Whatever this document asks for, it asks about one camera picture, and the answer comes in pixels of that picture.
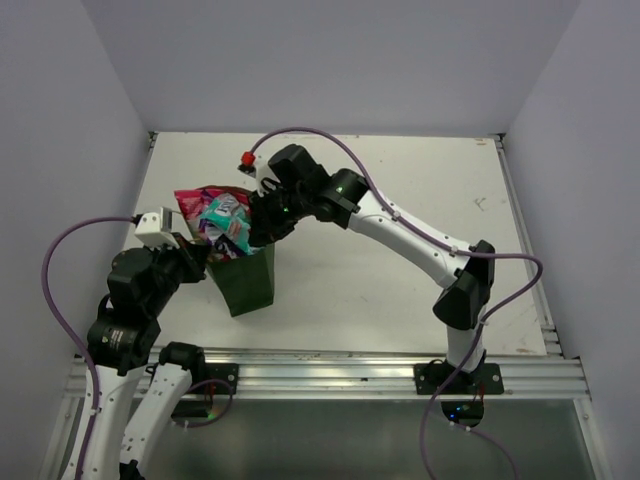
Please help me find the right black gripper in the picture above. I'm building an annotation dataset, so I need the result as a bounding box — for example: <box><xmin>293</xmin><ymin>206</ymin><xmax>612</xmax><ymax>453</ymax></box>
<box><xmin>247</xmin><ymin>184</ymin><xmax>310</xmax><ymax>247</ymax></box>

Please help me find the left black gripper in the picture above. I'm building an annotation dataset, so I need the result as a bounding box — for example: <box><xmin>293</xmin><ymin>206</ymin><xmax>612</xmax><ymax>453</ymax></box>
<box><xmin>146</xmin><ymin>230</ymin><xmax>211</xmax><ymax>315</ymax></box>

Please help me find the teal mint candy bag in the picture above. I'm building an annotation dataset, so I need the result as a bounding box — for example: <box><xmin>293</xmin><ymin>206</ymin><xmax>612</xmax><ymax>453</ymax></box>
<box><xmin>199</xmin><ymin>193</ymin><xmax>264</xmax><ymax>256</ymax></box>

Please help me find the purple candy bag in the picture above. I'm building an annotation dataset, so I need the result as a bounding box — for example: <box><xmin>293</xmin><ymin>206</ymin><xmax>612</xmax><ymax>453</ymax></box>
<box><xmin>195</xmin><ymin>192</ymin><xmax>251</xmax><ymax>262</ymax></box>

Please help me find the green paper bag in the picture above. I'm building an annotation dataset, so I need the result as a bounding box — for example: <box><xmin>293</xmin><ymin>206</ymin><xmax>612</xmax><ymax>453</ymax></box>
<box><xmin>197</xmin><ymin>185</ymin><xmax>277</xmax><ymax>318</ymax></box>

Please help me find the pink chips bag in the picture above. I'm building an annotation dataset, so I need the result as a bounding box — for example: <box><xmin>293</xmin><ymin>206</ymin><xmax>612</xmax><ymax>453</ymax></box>
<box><xmin>174</xmin><ymin>189</ymin><xmax>206</xmax><ymax>236</ymax></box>

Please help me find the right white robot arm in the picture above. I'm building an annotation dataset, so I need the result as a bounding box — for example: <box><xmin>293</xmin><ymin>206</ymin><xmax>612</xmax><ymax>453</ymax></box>
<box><xmin>238</xmin><ymin>144</ymin><xmax>495</xmax><ymax>393</ymax></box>

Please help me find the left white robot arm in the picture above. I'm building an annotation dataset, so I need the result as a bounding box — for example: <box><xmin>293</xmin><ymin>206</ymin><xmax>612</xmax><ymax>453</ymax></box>
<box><xmin>63</xmin><ymin>242</ymin><xmax>208</xmax><ymax>479</ymax></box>

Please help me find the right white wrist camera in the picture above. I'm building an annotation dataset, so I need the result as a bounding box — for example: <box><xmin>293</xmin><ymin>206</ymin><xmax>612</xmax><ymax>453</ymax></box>
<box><xmin>238</xmin><ymin>151</ymin><xmax>275</xmax><ymax>195</ymax></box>

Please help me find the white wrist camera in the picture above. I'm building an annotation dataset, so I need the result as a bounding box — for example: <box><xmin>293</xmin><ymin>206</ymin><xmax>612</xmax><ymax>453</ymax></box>
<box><xmin>238</xmin><ymin>151</ymin><xmax>275</xmax><ymax>195</ymax></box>
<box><xmin>134</xmin><ymin>207</ymin><xmax>179</xmax><ymax>249</ymax></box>

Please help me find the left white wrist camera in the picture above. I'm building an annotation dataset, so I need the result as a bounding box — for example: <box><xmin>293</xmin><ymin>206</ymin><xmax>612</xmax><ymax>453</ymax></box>
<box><xmin>134</xmin><ymin>207</ymin><xmax>179</xmax><ymax>249</ymax></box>

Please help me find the left black base bracket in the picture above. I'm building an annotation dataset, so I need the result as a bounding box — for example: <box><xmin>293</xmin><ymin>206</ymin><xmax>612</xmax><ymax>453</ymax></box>
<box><xmin>202</xmin><ymin>363</ymin><xmax>239</xmax><ymax>396</ymax></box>

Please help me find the black base bracket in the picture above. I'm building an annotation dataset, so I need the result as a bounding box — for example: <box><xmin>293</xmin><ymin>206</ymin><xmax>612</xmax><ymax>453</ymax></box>
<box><xmin>202</xmin><ymin>363</ymin><xmax>239</xmax><ymax>396</ymax></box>
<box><xmin>413</xmin><ymin>362</ymin><xmax>502</xmax><ymax>396</ymax></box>

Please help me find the aluminium mounting rail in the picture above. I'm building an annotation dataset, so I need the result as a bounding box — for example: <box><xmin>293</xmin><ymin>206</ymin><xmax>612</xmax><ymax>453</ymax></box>
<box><xmin>64</xmin><ymin>347</ymin><xmax>591</xmax><ymax>401</ymax></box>

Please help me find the right black base bracket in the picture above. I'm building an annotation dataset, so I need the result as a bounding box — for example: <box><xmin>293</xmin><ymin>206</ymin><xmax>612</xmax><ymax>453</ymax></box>
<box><xmin>413</xmin><ymin>362</ymin><xmax>502</xmax><ymax>396</ymax></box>

